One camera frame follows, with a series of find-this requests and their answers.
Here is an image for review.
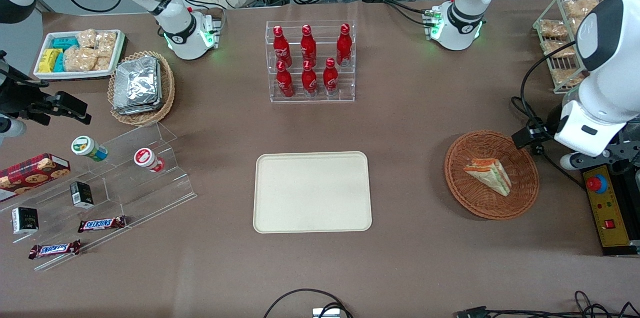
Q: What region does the triangle sandwich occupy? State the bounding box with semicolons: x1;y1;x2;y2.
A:
463;158;513;197

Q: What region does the clear acrylic bottle rack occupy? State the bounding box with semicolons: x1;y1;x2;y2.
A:
265;20;356;104

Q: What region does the light oval wicker basket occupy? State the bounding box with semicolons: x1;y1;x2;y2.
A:
107;51;176;127

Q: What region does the clear bagged snack pack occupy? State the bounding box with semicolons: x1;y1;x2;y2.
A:
563;0;602;22
539;19;569;39
551;68;587;87
542;40;577;58

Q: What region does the white rectangular snack tray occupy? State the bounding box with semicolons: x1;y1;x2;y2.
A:
33;29;126;81

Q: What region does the black looped cable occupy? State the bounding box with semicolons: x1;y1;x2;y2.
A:
263;288;354;318

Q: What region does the black cable with connector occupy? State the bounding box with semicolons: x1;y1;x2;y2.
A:
456;290;640;318

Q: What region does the black power cable with plug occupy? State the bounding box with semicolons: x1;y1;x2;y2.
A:
510;96;587;190

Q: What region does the white wire rack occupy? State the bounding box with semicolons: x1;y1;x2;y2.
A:
532;0;617;94

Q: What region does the small black box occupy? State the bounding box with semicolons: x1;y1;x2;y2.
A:
11;206;40;236
69;181;95;209

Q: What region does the brown snickers bar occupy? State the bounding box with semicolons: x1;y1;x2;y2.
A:
28;240;82;260
77;215;128;234

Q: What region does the red cookie box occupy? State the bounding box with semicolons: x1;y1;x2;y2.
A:
0;153;71;203

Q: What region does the yellow snack packet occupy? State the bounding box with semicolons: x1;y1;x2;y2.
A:
38;48;62;73

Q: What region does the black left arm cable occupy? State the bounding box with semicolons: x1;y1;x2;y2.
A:
519;40;577;124

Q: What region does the green lid white cup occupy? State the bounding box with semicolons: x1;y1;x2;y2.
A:
71;135;109;163

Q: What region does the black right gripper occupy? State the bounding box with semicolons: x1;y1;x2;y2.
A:
0;51;93;127

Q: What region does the silver foil packet stack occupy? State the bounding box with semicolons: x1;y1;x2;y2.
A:
112;55;164;116

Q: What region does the red lid white cup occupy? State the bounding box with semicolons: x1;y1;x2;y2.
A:
133;147;166;174

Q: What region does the red cola bottle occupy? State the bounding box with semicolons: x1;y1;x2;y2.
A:
300;24;318;65
323;58;340;96
301;60;319;97
272;26;293;68
276;61;295;98
336;23;353;67

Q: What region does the brown round wicker basket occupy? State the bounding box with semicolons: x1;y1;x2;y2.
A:
444;130;540;221

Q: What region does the clear acrylic step display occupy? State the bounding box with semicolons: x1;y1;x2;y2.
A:
0;121;198;273

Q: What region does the yellow emergency stop panel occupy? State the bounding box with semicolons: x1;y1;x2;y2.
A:
581;164;632;249

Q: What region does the cream plastic tray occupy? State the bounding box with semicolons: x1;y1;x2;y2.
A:
253;151;373;234

